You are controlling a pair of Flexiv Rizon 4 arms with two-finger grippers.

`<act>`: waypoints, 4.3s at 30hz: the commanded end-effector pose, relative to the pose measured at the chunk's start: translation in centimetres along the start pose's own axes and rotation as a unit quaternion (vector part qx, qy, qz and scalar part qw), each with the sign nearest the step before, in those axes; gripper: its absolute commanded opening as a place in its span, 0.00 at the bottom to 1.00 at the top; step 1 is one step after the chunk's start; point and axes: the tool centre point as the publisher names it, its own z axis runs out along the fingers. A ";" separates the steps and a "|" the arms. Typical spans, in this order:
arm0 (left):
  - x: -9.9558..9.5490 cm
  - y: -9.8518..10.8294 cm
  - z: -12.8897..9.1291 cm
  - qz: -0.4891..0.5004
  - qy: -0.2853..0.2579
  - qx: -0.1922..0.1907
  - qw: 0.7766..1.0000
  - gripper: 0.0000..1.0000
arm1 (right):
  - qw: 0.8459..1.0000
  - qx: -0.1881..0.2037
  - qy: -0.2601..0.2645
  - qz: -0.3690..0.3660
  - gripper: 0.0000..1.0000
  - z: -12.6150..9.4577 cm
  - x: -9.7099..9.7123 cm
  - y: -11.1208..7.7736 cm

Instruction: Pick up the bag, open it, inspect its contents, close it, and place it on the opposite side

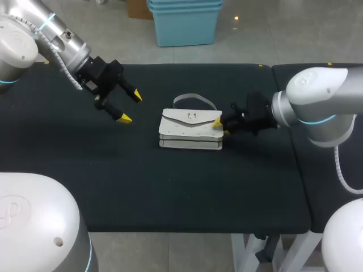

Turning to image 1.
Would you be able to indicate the cardboard box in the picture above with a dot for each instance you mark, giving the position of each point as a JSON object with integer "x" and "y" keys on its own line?
{"x": 139, "y": 10}

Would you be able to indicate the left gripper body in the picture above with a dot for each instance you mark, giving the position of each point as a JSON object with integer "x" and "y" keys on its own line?
{"x": 97, "y": 75}

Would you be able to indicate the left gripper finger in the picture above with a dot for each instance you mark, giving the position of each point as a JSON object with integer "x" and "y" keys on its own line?
{"x": 115, "y": 112}
{"x": 132, "y": 90}

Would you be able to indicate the white handbag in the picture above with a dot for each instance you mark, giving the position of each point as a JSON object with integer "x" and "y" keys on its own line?
{"x": 190, "y": 129}

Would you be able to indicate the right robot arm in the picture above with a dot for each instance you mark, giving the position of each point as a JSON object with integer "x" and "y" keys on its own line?
{"x": 320, "y": 93}

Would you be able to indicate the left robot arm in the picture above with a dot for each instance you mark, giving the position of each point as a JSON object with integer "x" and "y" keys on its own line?
{"x": 37, "y": 224}

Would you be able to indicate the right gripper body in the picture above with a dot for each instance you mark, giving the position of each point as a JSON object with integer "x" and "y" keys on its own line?
{"x": 255, "y": 113}

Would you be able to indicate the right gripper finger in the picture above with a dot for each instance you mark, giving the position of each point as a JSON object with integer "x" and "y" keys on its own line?
{"x": 230, "y": 131}
{"x": 227, "y": 120}

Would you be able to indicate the blue plastic bin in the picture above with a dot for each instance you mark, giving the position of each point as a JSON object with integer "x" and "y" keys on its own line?
{"x": 184, "y": 3}
{"x": 184, "y": 28}

